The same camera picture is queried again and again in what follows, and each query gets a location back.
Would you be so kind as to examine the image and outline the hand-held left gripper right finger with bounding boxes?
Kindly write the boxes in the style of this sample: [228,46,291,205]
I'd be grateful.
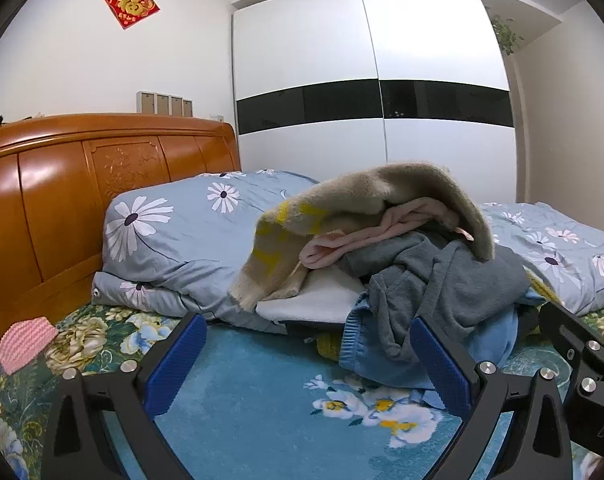
[409,316,575,480]

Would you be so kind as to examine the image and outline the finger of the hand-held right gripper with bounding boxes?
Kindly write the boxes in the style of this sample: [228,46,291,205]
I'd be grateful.
[538,301,604,377]

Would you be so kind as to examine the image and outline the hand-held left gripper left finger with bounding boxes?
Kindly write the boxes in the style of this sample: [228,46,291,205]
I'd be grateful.
[42,312,209,480]

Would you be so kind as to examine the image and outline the beige fuzzy sweater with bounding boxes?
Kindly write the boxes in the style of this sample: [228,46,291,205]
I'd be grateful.
[230,161,497,311]

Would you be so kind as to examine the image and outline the blue knit sweater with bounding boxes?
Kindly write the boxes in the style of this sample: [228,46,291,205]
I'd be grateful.
[338,292,520,408]

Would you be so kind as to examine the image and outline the blue floral blanket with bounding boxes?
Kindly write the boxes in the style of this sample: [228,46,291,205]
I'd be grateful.
[0,302,604,480]

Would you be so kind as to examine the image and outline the grey hoodie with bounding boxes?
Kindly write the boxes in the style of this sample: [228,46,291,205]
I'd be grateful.
[341,232,530,361]

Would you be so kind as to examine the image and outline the grey-blue daisy print duvet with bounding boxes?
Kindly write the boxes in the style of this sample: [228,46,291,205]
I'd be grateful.
[92,170,604,333]

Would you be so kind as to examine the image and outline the white garment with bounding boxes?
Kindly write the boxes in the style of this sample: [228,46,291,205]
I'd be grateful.
[256,265,367,325]

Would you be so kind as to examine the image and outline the pink knitted cloth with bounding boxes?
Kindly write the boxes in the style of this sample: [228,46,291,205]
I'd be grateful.
[0,316,59,376]

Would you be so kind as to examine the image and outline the pink garment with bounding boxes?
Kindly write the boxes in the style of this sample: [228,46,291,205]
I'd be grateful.
[300,197,475,269]

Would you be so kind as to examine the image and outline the wooden headboard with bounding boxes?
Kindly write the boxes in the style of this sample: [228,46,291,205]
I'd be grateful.
[0,113,243,376]

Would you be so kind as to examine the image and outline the green hanging plant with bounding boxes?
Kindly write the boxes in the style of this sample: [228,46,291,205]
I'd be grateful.
[487,7,526,56]

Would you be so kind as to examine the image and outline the white wardrobe with black stripe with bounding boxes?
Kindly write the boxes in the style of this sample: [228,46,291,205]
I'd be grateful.
[231,0,517,204]

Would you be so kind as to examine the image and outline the red square wall decoration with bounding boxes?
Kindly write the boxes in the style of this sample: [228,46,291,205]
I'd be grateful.
[100,0,161,30]

